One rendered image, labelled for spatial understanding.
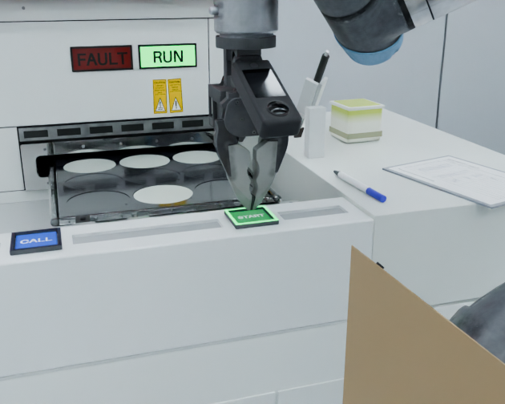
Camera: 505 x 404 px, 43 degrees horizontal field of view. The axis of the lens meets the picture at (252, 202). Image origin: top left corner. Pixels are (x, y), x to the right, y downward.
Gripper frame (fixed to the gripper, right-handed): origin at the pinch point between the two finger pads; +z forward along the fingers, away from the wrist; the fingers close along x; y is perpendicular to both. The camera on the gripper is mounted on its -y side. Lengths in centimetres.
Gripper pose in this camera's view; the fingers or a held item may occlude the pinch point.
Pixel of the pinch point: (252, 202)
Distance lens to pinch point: 79.6
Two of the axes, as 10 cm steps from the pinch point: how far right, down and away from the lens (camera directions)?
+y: -3.1, -3.1, 9.0
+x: -9.5, 1.1, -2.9
